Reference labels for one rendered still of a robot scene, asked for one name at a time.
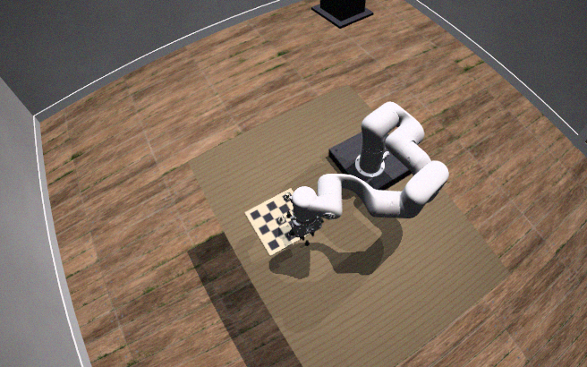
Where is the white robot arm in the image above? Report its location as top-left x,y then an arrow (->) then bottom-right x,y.
289,102 -> 449,225

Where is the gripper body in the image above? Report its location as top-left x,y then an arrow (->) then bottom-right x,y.
291,217 -> 322,238

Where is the chessboard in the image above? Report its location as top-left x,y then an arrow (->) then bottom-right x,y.
245,188 -> 301,256

